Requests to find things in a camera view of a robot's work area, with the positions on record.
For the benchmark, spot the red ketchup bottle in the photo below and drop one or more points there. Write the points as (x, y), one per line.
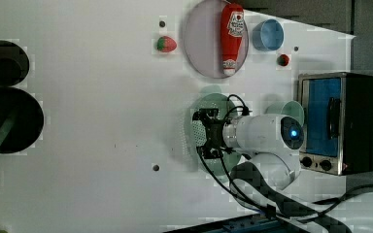
(231, 34)

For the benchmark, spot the small black pot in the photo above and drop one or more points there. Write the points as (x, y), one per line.
(14, 64)

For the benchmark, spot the blue bowl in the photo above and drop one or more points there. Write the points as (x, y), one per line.
(268, 35)

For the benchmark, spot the purple round plate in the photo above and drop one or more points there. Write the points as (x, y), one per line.
(202, 39)

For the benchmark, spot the dark red strawberry toy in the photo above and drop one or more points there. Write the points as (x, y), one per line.
(283, 60)

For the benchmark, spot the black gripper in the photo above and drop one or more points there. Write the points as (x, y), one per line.
(214, 146)

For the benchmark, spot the black toaster oven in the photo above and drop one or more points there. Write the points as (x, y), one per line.
(338, 124)

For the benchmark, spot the green oval strainer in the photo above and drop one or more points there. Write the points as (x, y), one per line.
(194, 134)

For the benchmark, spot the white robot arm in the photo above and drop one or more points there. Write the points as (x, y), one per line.
(259, 155)

